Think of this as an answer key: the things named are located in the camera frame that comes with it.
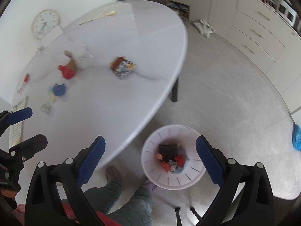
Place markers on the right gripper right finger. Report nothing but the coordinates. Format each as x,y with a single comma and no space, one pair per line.
256,206

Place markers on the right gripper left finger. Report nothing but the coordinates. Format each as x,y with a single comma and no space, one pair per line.
44,205

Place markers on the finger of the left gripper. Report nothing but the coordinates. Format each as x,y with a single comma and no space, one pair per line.
19,116

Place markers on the small green patterned paper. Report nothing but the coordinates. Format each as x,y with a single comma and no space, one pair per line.
46,108

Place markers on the red paper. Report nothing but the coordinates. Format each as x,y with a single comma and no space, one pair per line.
67,71

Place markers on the blue face mask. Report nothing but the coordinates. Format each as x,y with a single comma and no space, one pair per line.
181,161

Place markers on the clear plastic bottle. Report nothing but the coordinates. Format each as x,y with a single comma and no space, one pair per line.
73,50

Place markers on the black white paper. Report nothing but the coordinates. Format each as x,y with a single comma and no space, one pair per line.
173,166

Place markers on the orange paper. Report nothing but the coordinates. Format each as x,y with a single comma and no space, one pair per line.
166,166

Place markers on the small pink paper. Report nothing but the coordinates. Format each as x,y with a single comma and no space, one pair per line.
159,156

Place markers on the yellow blue paper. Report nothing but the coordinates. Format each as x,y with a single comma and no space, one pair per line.
52,96

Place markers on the white trash bin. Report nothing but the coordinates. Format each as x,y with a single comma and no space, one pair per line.
170,141

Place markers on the red white small box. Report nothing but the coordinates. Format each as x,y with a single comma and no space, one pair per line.
23,84

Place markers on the operator left leg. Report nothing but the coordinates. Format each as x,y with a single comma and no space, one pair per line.
103,199

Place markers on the operator leg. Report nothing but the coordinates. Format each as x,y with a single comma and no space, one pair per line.
137,211
103,199

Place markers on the grey chair near operator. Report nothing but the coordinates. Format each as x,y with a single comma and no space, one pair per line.
187,216

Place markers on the brown cardboard piece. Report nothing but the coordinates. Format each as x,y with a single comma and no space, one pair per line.
71,64

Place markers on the blue plastic bag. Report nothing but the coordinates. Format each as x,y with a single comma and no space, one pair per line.
296,137

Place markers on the white card stand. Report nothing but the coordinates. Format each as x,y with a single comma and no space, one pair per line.
51,36

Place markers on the operator right leg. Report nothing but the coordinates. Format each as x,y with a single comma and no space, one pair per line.
137,211

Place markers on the brown patterned snack box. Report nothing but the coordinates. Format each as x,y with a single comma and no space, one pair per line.
122,67

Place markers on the cream paper sheets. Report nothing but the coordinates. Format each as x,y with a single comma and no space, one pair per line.
102,12

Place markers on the black table leg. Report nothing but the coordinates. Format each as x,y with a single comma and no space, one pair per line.
175,92

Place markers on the white drawer cabinet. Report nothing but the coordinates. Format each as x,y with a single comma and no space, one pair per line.
266,39

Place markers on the white tote bag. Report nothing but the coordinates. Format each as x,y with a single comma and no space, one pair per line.
204,28

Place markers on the white toaster oven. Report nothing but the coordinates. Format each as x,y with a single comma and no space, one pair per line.
288,13

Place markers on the shoe shelf niche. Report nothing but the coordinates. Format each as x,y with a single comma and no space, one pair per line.
182,10

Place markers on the white wall clock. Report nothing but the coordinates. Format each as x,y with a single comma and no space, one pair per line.
44,23

